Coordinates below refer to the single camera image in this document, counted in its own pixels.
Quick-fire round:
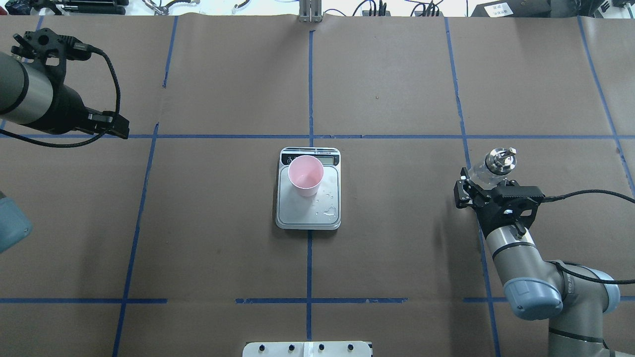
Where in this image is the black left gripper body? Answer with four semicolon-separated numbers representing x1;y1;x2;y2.
10;28;129;139

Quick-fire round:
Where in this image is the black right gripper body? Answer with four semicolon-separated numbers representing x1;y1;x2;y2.
453;168;546;238

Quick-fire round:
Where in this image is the clear glass sauce bottle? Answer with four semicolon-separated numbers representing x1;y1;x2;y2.
467;147;517;190

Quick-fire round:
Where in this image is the pink plastic cup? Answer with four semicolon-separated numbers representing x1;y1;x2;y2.
288;155;324;197

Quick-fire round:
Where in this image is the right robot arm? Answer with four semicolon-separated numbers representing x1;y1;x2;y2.
454;167;634;357

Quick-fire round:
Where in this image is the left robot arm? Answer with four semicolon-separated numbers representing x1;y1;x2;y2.
0;28;129;148

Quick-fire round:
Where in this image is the digital kitchen scale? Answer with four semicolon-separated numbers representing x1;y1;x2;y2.
275;147;342;231

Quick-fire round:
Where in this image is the black folded tripod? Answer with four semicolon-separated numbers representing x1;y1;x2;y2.
28;0;129;15

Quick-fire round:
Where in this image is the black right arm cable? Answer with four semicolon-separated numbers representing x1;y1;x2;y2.
543;189;635;205

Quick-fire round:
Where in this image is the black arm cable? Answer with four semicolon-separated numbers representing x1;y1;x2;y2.
0;45;123;148
543;189;635;205

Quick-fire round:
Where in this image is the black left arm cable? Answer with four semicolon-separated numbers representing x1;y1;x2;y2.
0;45;123;148

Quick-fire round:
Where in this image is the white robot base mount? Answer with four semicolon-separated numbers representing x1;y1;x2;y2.
242;341;374;357

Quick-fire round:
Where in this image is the aluminium frame post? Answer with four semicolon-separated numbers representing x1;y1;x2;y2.
298;0;323;23

